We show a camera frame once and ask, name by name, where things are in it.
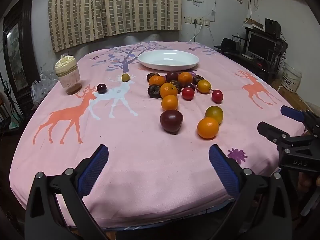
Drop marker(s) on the small yellow-green longan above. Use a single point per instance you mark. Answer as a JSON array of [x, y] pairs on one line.
[[125, 77]]

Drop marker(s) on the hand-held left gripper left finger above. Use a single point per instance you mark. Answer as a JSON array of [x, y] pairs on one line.
[[96, 170]]

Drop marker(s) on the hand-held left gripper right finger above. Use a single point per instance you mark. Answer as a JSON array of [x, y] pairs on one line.
[[223, 172]]

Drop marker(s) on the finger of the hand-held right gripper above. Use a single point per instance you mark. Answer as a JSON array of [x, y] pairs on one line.
[[270, 130], [291, 112]]

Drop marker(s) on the white plastic bucket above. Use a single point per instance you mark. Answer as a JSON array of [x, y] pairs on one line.
[[291, 78]]

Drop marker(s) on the black metal rack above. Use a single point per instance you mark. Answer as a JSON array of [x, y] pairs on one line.
[[252, 63]]

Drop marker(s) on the black hat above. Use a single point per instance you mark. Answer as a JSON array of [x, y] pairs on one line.
[[227, 46]]

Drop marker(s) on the black speaker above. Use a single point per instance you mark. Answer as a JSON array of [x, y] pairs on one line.
[[272, 26]]

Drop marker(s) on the dark wooden framed picture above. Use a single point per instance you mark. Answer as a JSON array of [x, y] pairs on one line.
[[15, 55]]

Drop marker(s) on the white wall socket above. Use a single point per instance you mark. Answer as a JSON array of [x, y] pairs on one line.
[[187, 19]]

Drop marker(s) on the person's right hand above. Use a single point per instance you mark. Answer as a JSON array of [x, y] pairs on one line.
[[306, 182]]

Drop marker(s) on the white wall power strip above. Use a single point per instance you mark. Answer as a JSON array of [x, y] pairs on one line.
[[201, 21]]

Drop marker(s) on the yellow tomato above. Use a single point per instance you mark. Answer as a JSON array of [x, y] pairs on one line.
[[204, 86]]

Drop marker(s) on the pink deer print tablecloth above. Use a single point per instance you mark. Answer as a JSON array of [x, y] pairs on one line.
[[125, 142]]

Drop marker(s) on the cream lidded tumbler cup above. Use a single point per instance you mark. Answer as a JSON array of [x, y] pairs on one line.
[[68, 77]]

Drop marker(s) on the white oval plate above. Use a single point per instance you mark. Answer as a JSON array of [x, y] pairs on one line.
[[167, 58]]

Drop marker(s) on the dark red cherry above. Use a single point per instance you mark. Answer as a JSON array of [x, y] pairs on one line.
[[101, 89]]

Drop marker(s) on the cardboard box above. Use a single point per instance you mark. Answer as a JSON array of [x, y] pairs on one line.
[[253, 23]]

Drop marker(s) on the computer monitor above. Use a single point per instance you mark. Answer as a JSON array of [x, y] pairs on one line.
[[261, 46]]

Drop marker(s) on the red cherry tomato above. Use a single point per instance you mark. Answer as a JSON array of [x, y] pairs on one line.
[[187, 93], [217, 96]]

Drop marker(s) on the clear plastic bags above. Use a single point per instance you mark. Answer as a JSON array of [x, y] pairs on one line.
[[42, 87]]

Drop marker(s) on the yellow-green tomato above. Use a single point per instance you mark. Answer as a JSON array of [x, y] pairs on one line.
[[214, 113]]

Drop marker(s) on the beige checked curtain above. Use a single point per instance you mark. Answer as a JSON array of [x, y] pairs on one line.
[[112, 10]]

